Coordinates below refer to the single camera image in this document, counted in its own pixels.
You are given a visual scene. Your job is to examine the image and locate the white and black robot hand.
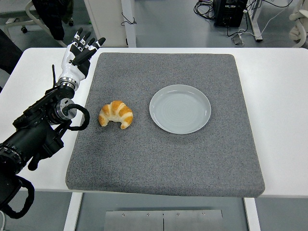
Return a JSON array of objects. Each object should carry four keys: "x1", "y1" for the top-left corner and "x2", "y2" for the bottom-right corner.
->
[{"x1": 57, "y1": 27, "x2": 107, "y2": 85}]

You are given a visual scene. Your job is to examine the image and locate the golden croissant bread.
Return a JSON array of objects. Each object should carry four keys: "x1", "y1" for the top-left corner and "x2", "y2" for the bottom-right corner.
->
[{"x1": 98, "y1": 100, "x2": 134, "y2": 130}]

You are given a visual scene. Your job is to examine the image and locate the light grey round plate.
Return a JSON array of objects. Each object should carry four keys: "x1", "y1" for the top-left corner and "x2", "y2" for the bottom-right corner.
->
[{"x1": 149, "y1": 84, "x2": 212, "y2": 135}]

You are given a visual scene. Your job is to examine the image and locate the grey metal plate with screws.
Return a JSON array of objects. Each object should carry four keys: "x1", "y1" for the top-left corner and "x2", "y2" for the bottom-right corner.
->
[{"x1": 105, "y1": 209, "x2": 224, "y2": 231}]

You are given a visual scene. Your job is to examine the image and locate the person's legs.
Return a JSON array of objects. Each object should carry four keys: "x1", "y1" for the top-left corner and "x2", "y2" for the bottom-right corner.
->
[{"x1": 32, "y1": 0, "x2": 74, "y2": 41}]

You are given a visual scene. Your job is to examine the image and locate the white cabinet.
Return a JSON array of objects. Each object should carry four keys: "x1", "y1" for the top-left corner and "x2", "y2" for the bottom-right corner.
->
[{"x1": 84, "y1": 0, "x2": 137, "y2": 48}]

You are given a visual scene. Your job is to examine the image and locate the person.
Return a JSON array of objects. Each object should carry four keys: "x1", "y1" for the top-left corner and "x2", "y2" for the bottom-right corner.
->
[{"x1": 0, "y1": 28, "x2": 24, "y2": 93}]

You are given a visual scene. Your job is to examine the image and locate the grey felt mat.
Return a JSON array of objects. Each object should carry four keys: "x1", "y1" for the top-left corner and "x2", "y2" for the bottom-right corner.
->
[{"x1": 65, "y1": 52, "x2": 266, "y2": 198}]

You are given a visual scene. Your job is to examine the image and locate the white table leg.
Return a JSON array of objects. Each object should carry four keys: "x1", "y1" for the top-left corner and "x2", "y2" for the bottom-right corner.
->
[
  {"x1": 243, "y1": 197, "x2": 262, "y2": 231},
  {"x1": 63, "y1": 192, "x2": 84, "y2": 231}
]

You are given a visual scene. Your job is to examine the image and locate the black computer box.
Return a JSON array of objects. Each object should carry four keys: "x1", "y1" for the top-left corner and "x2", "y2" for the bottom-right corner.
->
[{"x1": 213, "y1": 0, "x2": 248, "y2": 27}]

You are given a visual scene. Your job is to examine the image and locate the grey floor socket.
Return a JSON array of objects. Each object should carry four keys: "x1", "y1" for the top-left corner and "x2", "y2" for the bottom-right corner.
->
[{"x1": 231, "y1": 33, "x2": 246, "y2": 46}]

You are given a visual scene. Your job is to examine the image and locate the white desk leg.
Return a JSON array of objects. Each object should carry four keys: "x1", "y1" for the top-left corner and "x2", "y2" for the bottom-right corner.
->
[{"x1": 249, "y1": 0, "x2": 263, "y2": 42}]

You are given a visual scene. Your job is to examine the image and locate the white rounded robot part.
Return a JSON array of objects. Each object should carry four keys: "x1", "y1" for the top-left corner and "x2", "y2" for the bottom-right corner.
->
[{"x1": 288, "y1": 0, "x2": 308, "y2": 48}]

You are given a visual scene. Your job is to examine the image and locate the white wheeled chair frame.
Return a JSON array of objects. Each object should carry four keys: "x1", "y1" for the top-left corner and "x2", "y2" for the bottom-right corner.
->
[{"x1": 4, "y1": 0, "x2": 74, "y2": 48}]

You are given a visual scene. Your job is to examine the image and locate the thin black cable loop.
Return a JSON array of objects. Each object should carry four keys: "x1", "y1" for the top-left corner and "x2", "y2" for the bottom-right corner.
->
[{"x1": 121, "y1": 12, "x2": 137, "y2": 26}]

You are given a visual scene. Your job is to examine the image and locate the black cable bundle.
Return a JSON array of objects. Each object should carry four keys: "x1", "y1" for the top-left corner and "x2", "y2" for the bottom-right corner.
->
[{"x1": 193, "y1": 0, "x2": 216, "y2": 20}]

